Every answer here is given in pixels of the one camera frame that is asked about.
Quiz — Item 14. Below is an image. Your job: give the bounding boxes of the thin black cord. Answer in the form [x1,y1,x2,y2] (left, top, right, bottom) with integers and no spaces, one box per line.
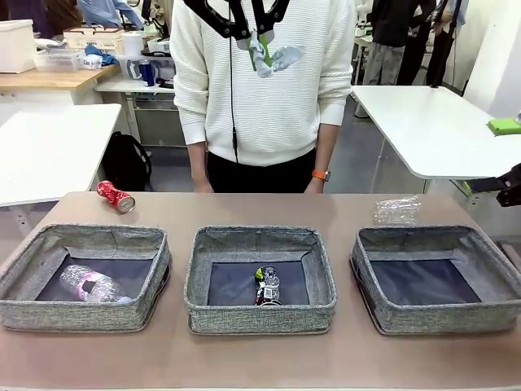
[228,0,239,165]

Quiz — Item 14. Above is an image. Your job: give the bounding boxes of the crushed red soda can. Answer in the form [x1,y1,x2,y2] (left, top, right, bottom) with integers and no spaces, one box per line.
[96,180,136,214]

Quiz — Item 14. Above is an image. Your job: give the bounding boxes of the crushed clear plastic container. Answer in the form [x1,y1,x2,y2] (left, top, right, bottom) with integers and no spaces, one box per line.
[373,194,421,225]

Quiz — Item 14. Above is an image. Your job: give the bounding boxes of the person's right forearm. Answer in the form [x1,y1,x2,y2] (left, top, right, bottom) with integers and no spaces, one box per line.
[187,142,209,187]

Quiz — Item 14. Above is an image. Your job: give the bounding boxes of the green flat object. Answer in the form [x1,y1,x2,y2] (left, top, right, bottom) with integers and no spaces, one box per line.
[486,116,521,135]

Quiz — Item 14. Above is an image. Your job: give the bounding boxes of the white paper ball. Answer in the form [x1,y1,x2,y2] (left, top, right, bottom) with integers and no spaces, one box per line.
[246,31,307,79]

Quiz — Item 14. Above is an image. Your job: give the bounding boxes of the white plastic mesh basket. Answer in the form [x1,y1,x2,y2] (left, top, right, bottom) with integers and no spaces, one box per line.
[34,47,85,73]

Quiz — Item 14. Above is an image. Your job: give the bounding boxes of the dark blue drink bottle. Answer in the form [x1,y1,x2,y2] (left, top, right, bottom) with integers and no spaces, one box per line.
[138,59,156,87]

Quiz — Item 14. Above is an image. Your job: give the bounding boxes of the bystander in grey trousers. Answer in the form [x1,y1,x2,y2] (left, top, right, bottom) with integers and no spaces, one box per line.
[361,0,436,86]

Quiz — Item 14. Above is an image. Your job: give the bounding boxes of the white storage box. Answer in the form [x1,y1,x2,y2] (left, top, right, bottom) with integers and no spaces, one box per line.
[0,19,37,74]

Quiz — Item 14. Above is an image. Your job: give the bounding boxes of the grey fabric basket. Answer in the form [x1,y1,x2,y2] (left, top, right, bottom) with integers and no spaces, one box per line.
[349,225,521,337]
[182,226,338,337]
[0,222,173,333]

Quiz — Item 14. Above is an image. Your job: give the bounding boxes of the blue crumpled cloth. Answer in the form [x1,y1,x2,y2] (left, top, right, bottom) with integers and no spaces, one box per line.
[83,44,120,66]

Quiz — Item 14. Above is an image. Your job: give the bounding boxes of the bystander in blue shirt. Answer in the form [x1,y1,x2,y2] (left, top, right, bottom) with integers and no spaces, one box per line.
[77,0,143,32]

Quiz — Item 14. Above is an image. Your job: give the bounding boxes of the white side table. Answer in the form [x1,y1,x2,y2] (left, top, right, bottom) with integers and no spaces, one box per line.
[0,103,123,231]

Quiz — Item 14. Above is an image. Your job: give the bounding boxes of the black backpack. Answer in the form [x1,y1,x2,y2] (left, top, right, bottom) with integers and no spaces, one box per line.
[101,130,152,192]

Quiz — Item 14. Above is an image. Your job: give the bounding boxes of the large white table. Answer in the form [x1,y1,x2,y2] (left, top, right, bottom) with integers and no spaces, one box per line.
[349,84,521,195]

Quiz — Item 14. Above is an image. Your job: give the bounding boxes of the light wooden crate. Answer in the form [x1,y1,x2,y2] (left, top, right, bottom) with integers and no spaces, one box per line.
[63,27,125,52]

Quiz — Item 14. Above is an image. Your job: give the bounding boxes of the person in white sweater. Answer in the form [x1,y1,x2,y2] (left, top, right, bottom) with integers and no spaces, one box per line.
[169,0,354,195]

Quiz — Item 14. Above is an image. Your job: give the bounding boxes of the wooden workbench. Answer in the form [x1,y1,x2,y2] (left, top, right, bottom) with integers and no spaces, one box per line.
[0,63,121,107]

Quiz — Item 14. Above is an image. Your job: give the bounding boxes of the person's left forearm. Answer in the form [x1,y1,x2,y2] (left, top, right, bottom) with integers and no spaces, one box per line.
[313,123,339,172]

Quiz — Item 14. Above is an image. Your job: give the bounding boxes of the white desk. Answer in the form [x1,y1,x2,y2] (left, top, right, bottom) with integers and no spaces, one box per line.
[95,77,177,147]

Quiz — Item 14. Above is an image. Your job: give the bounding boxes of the clear bottle blue cap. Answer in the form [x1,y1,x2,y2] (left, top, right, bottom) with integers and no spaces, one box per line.
[59,263,134,305]

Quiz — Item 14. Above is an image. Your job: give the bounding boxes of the crushed black drink can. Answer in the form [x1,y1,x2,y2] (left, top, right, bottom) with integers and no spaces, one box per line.
[254,265,282,306]

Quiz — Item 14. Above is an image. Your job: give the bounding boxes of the white cylindrical cup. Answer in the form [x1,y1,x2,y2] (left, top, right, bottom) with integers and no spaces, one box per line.
[121,32,143,58]

